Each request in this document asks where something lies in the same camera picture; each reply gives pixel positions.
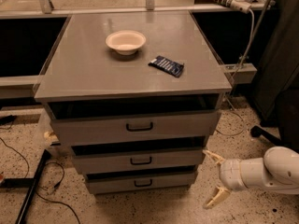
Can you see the white bowl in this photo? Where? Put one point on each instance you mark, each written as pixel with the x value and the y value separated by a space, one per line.
pixel 126 42

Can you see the grey top drawer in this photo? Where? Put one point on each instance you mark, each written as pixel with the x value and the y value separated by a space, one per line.
pixel 92 131

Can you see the grey drawer cabinet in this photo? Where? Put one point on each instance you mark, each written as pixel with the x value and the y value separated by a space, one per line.
pixel 87 79

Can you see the grey middle drawer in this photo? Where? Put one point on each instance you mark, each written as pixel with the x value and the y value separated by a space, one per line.
pixel 140 160

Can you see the black floor stand bar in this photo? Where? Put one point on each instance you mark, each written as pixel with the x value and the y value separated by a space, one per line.
pixel 29 183

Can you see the black office chair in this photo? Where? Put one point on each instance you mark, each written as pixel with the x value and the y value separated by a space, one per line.
pixel 287 120

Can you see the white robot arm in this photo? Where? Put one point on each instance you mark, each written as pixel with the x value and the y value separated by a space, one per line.
pixel 277 171

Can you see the grey drawer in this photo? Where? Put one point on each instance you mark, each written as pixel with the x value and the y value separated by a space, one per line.
pixel 140 160
pixel 92 131
pixel 139 182

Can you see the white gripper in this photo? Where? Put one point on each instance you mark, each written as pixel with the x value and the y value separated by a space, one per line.
pixel 230 174

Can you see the dark blue snack packet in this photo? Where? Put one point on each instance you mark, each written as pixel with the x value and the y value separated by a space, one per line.
pixel 168 66

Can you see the grey metal frame rail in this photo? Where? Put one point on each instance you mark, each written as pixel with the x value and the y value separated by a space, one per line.
pixel 18 87

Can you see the grey bottom drawer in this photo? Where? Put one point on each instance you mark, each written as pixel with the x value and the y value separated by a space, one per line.
pixel 139 182

